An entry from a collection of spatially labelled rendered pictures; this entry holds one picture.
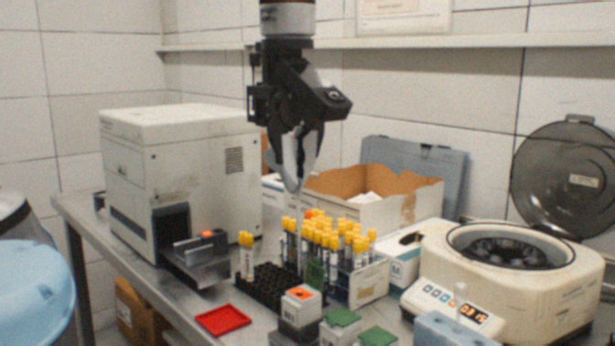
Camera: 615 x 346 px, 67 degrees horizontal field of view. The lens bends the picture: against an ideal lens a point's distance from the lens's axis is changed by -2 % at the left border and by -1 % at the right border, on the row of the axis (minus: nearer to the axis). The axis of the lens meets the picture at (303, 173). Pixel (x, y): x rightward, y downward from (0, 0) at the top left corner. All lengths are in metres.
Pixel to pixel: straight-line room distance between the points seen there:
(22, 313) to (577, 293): 0.70
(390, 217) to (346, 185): 0.26
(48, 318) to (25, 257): 0.07
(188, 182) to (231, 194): 0.11
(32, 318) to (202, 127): 0.65
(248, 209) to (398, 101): 0.48
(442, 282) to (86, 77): 1.82
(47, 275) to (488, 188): 0.92
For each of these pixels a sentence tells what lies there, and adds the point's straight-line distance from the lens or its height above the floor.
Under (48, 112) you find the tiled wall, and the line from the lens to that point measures 2.24.
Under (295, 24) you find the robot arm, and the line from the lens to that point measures 0.62.
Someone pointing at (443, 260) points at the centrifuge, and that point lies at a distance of 0.80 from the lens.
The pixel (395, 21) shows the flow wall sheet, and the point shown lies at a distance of 1.25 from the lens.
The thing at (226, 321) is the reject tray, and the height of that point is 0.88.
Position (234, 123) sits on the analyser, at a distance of 1.03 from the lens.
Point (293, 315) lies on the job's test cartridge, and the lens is 0.72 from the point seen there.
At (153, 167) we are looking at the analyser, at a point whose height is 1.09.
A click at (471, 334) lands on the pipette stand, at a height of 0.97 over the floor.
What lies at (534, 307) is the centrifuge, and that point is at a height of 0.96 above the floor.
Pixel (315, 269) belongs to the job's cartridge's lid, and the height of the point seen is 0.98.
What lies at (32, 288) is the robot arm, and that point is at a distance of 0.43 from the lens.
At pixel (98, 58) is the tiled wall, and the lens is 2.28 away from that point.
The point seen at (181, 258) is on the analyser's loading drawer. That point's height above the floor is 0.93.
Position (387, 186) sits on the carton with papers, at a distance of 1.22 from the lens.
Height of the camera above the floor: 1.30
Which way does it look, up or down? 14 degrees down
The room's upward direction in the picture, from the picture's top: straight up
